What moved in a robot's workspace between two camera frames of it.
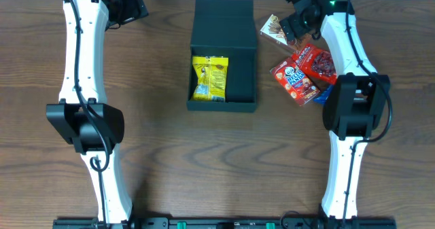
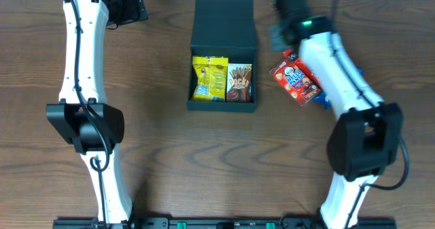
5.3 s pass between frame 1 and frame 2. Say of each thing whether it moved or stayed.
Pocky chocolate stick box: moved
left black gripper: stayed
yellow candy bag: stayed
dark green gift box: stayed
